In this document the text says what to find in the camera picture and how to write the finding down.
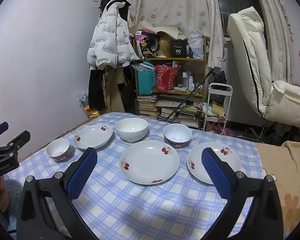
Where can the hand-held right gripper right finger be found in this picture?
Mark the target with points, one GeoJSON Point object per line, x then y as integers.
{"type": "Point", "coordinates": [216, 176]}

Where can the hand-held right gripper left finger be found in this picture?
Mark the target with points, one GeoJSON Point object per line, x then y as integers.
{"type": "Point", "coordinates": [82, 176]}

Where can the medium cherry print plate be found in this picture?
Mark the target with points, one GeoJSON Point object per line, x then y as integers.
{"type": "Point", "coordinates": [193, 172]}

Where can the small red patterned bowl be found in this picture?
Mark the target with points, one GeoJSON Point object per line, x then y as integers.
{"type": "Point", "coordinates": [57, 148]}
{"type": "Point", "coordinates": [177, 133]}

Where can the small cherry print plate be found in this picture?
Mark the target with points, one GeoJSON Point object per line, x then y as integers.
{"type": "Point", "coordinates": [92, 136]}

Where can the large plain white bowl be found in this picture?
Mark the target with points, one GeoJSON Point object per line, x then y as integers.
{"type": "Point", "coordinates": [131, 133]}

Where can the large cherry print plate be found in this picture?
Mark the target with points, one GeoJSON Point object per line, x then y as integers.
{"type": "Point", "coordinates": [147, 166]}

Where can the person's left hand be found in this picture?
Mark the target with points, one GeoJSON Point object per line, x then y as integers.
{"type": "Point", "coordinates": [2, 192]}

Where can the person's blue fleece clothing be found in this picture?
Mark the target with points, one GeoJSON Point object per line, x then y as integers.
{"type": "Point", "coordinates": [13, 200]}

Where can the yellow bag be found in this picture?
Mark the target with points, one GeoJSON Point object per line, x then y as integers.
{"type": "Point", "coordinates": [92, 112]}

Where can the blue plaid bed sheet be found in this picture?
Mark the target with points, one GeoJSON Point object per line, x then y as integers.
{"type": "Point", "coordinates": [140, 205]}

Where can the beige flower blanket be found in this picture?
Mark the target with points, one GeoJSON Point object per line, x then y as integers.
{"type": "Point", "coordinates": [285, 180]}

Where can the pile of flat books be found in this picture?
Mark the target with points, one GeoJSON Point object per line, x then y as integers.
{"type": "Point", "coordinates": [180, 116]}

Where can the white utility cart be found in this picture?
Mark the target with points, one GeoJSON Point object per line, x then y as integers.
{"type": "Point", "coordinates": [230, 100]}

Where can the thin dark pole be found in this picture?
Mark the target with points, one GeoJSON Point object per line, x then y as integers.
{"type": "Point", "coordinates": [190, 93]}

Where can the black hanging garment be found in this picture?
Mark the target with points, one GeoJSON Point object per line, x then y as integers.
{"type": "Point", "coordinates": [96, 90]}

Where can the tan hanging garment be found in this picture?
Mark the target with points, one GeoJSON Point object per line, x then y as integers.
{"type": "Point", "coordinates": [113, 92]}

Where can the stack of old books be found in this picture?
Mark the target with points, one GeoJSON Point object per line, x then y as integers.
{"type": "Point", "coordinates": [147, 106]}

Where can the row of white bottles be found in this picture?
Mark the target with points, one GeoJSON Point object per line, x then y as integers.
{"type": "Point", "coordinates": [190, 80]}

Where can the red patterned bag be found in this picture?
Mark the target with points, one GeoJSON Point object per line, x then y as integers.
{"type": "Point", "coordinates": [165, 78]}

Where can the teal shopping bag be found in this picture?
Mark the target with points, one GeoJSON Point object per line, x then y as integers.
{"type": "Point", "coordinates": [145, 80]}

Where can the yellow wooden shelf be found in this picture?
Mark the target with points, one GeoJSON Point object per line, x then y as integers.
{"type": "Point", "coordinates": [170, 59]}

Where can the black labelled box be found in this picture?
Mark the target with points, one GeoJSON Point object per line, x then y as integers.
{"type": "Point", "coordinates": [178, 51]}

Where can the white puffer jacket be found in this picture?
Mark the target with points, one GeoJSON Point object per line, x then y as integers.
{"type": "Point", "coordinates": [107, 37]}

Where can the white plastic bag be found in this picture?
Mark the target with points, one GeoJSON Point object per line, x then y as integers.
{"type": "Point", "coordinates": [196, 42]}

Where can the purple patterned bag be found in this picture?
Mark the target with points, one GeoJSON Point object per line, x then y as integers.
{"type": "Point", "coordinates": [146, 45]}

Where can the floral curtain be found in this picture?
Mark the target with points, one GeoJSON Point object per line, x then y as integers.
{"type": "Point", "coordinates": [277, 17]}
{"type": "Point", "coordinates": [175, 5]}

